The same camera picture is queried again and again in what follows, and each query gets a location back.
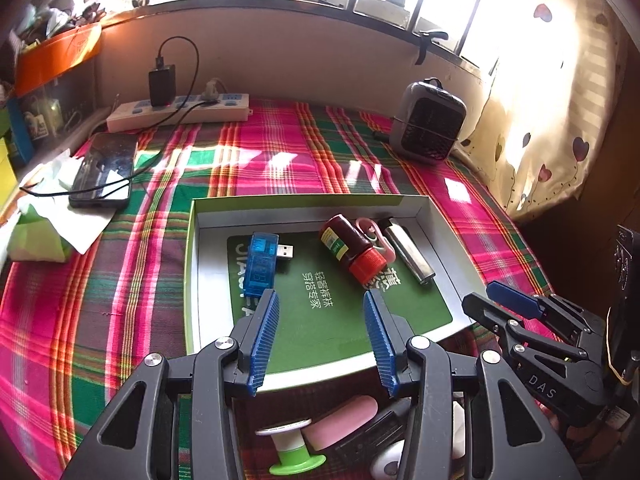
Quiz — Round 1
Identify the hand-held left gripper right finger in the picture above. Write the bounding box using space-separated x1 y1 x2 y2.
362 290 583 480

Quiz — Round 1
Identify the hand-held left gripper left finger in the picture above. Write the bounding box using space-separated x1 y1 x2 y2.
60 289 281 480

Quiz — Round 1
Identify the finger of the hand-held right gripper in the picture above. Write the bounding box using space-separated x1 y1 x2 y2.
486 281 608 346
462 292 583 361

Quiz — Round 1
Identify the green cardboard box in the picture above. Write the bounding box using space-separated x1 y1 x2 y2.
184 192 488 393

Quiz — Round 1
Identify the blue usb tester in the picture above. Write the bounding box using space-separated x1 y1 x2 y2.
243 232 296 293

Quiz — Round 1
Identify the pink eraser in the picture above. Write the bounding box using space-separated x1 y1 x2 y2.
305 395 378 450

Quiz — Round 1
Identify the silver lighter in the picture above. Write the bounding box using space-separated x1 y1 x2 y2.
377 218 436 287

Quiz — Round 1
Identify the black rectangular case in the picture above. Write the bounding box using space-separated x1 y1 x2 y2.
332 400 413 466

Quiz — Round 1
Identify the red bottle with red cap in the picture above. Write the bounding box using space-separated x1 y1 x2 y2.
319 214 386 285

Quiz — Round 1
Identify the white panda toy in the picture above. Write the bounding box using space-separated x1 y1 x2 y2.
369 440 406 480

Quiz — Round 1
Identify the green and white spool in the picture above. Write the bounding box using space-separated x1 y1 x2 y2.
255 419 328 477

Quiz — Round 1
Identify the black speaker box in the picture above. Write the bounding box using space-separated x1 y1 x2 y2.
612 225 640 306

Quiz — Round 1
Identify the plaid blanket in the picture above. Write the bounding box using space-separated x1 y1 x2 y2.
0 95 566 480

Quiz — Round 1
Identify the cream curtain with hearts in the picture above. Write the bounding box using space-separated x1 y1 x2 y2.
460 0 626 221

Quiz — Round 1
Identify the small grey heater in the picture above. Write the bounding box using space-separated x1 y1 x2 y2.
389 77 467 166

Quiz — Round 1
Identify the black smartphone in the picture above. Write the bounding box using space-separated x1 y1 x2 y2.
68 132 139 209

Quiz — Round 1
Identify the green tissue pack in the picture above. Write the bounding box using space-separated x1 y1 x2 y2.
10 157 118 263

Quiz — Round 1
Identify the white power strip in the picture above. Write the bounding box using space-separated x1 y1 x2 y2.
106 91 251 133

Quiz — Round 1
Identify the black charger brick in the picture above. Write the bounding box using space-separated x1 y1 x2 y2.
148 65 177 107

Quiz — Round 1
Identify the yellow-green box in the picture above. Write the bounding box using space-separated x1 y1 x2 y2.
0 135 18 211

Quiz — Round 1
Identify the orange box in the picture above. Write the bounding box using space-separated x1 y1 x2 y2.
14 24 103 97

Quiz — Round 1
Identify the pile of assorted clutter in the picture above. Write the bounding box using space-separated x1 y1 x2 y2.
10 0 108 43

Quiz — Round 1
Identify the yellow cable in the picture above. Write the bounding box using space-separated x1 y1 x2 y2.
605 305 636 386

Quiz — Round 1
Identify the black charger cable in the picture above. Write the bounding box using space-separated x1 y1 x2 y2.
20 36 211 198

